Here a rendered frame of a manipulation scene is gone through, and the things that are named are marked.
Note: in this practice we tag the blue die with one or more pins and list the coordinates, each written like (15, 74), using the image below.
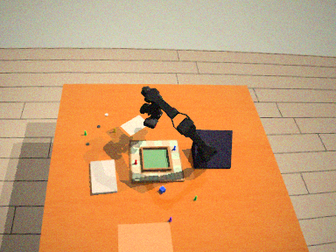
(162, 189)

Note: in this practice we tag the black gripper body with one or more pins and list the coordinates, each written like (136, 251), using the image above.
(152, 121)

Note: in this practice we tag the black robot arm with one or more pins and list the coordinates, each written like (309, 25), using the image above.
(186, 127)

